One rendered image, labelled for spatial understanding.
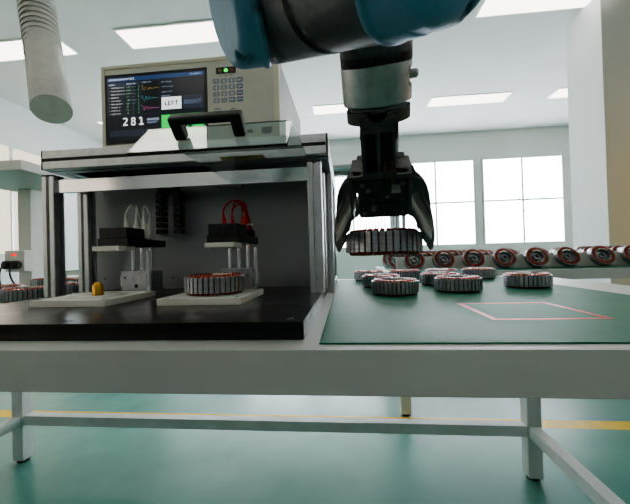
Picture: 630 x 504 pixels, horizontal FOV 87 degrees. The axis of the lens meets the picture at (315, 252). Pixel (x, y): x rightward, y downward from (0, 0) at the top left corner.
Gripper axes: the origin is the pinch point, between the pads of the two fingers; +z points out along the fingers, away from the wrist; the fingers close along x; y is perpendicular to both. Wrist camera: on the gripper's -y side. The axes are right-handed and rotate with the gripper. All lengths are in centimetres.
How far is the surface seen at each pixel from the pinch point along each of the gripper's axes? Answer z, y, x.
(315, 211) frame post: 3.4, -19.9, -14.6
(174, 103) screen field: -20, -34, -48
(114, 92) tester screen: -24, -35, -63
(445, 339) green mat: 3.0, 15.3, 6.8
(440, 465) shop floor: 121, -26, 18
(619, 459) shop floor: 129, -40, 88
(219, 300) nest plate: 6.9, 4.8, -27.3
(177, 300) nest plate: 6.3, 5.6, -34.7
